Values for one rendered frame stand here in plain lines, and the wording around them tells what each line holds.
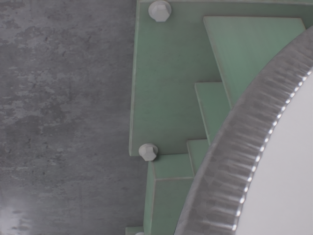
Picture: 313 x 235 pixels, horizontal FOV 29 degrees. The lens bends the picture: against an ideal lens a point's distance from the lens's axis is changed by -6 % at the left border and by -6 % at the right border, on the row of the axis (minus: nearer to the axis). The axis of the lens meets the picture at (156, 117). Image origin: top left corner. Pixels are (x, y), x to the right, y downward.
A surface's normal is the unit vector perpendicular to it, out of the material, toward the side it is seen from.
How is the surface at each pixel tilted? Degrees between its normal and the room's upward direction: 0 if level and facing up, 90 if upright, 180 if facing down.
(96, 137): 0
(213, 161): 90
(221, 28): 90
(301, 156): 90
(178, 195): 0
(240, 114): 91
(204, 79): 0
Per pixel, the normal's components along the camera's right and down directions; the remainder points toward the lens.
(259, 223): 0.07, -0.71
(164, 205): 0.13, 0.70
